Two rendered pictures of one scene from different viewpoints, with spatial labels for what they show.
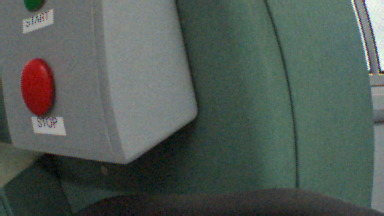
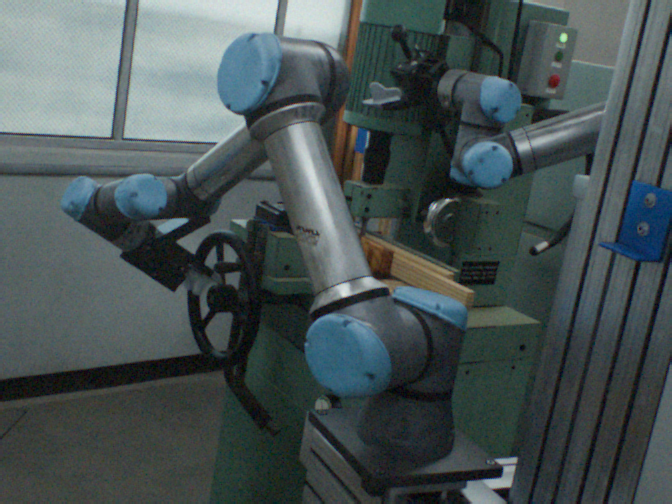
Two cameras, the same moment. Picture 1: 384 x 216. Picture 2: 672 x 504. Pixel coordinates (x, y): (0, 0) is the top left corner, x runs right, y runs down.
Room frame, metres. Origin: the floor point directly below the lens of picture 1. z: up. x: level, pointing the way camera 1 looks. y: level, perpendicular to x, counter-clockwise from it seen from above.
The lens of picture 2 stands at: (0.08, 2.26, 1.41)
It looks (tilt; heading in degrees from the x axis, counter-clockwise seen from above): 14 degrees down; 290
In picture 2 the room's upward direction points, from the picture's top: 10 degrees clockwise
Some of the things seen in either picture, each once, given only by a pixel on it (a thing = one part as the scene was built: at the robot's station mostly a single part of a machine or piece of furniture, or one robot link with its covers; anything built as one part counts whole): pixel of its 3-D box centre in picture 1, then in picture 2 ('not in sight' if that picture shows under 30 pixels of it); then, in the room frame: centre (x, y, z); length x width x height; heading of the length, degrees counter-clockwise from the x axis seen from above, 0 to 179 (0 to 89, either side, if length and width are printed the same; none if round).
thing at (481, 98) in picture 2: not in sight; (486, 99); (0.45, 0.57, 1.32); 0.11 x 0.08 x 0.09; 147
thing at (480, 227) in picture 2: not in sight; (474, 225); (0.51, 0.18, 1.02); 0.09 x 0.07 x 0.12; 147
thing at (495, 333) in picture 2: not in sight; (389, 313); (0.67, 0.14, 0.76); 0.57 x 0.45 x 0.09; 57
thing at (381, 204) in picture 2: not in sight; (375, 202); (0.73, 0.23, 1.03); 0.14 x 0.07 x 0.09; 57
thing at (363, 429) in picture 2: not in sight; (410, 407); (0.39, 0.93, 0.87); 0.15 x 0.15 x 0.10
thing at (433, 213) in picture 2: not in sight; (446, 221); (0.57, 0.20, 1.02); 0.12 x 0.03 x 0.12; 57
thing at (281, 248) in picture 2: not in sight; (285, 248); (0.86, 0.40, 0.92); 0.15 x 0.13 x 0.09; 147
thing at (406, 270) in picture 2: not in sight; (386, 261); (0.66, 0.30, 0.92); 0.54 x 0.02 x 0.04; 147
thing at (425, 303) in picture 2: not in sight; (421, 335); (0.40, 0.94, 0.98); 0.13 x 0.12 x 0.14; 71
